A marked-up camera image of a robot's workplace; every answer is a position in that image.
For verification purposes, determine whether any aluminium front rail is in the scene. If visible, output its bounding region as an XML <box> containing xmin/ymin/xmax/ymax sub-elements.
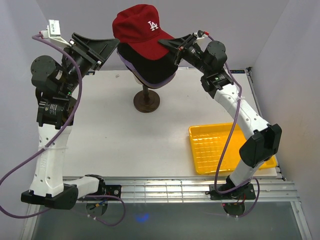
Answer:
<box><xmin>28</xmin><ymin>176</ymin><xmax>301</xmax><ymax>205</ymax></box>

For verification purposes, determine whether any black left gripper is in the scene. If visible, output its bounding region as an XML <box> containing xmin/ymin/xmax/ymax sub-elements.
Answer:
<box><xmin>59</xmin><ymin>32</ymin><xmax>120</xmax><ymax>96</ymax></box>

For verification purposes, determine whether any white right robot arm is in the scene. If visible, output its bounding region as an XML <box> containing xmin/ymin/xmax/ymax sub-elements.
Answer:
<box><xmin>158</xmin><ymin>31</ymin><xmax>282</xmax><ymax>199</ymax></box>

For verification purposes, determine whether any red cap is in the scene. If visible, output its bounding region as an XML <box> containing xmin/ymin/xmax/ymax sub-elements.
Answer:
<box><xmin>112</xmin><ymin>4</ymin><xmax>173</xmax><ymax>61</ymax></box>

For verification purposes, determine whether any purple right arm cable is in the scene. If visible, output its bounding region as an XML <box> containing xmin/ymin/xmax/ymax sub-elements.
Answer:
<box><xmin>214</xmin><ymin>33</ymin><xmax>243</xmax><ymax>195</ymax></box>

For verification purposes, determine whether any black cap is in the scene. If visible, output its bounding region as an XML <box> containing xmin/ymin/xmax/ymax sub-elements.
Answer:
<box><xmin>117</xmin><ymin>43</ymin><xmax>178</xmax><ymax>89</ymax></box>

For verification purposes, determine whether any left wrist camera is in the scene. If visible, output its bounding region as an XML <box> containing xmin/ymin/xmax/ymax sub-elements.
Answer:
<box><xmin>39</xmin><ymin>19</ymin><xmax>70</xmax><ymax>48</ymax></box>

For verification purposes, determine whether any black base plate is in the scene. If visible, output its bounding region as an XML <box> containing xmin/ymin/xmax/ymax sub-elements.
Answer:
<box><xmin>104</xmin><ymin>184</ymin><xmax>122</xmax><ymax>198</ymax></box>
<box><xmin>204</xmin><ymin>183</ymin><xmax>256</xmax><ymax>200</ymax></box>

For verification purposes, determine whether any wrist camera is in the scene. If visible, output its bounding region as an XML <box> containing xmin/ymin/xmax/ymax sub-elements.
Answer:
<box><xmin>39</xmin><ymin>19</ymin><xmax>70</xmax><ymax>48</ymax></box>
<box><xmin>193</xmin><ymin>30</ymin><xmax>210</xmax><ymax>41</ymax></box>

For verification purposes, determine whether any purple LA cap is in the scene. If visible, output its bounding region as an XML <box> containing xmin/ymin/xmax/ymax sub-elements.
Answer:
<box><xmin>117</xmin><ymin>52</ymin><xmax>176</xmax><ymax>89</ymax></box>

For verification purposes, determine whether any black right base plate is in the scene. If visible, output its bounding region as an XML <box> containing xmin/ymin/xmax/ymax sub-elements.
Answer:
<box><xmin>204</xmin><ymin>183</ymin><xmax>256</xmax><ymax>200</ymax></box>

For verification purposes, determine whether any dark wooden round stand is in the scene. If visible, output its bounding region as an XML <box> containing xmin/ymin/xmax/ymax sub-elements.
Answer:
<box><xmin>133</xmin><ymin>90</ymin><xmax>160</xmax><ymax>113</ymax></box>

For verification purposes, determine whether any yellow plastic tray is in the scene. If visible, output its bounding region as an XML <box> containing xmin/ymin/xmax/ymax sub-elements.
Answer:
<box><xmin>187</xmin><ymin>122</ymin><xmax>278</xmax><ymax>175</ymax></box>

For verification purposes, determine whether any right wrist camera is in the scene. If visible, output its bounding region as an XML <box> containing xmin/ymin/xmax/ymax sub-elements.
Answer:
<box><xmin>193</xmin><ymin>30</ymin><xmax>210</xmax><ymax>41</ymax></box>

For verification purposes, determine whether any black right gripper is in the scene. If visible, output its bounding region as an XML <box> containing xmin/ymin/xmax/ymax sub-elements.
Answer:
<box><xmin>156</xmin><ymin>34</ymin><xmax>210</xmax><ymax>75</ymax></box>

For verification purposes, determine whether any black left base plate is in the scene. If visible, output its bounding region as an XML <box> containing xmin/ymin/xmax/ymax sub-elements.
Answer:
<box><xmin>104</xmin><ymin>184</ymin><xmax>122</xmax><ymax>198</ymax></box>

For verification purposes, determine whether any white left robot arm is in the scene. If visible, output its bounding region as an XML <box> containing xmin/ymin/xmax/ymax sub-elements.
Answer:
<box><xmin>20</xmin><ymin>33</ymin><xmax>119</xmax><ymax>210</ymax></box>

